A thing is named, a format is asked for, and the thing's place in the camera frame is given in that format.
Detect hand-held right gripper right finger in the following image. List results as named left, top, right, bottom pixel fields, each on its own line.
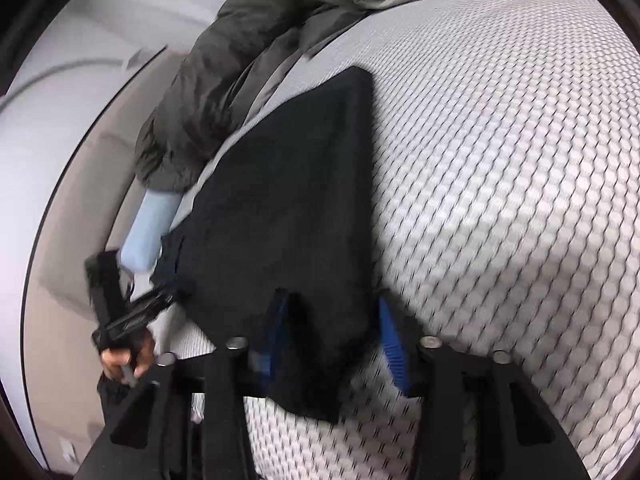
left=377, top=297, right=591, bottom=480

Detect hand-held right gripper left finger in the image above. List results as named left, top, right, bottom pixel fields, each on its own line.
left=75, top=289, right=292, bottom=480

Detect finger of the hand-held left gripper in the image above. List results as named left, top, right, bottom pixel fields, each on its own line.
left=114, top=284, right=185, bottom=333

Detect black pants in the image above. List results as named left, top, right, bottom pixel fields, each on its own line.
left=150, top=66, right=382, bottom=423

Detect person's left hand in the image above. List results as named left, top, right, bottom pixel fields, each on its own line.
left=100, top=332, right=157, bottom=387

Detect light blue pillow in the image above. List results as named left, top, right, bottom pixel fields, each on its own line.
left=121, top=187, right=183, bottom=275

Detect crumpled grey garment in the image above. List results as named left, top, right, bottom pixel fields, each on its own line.
left=134, top=0, right=581, bottom=196

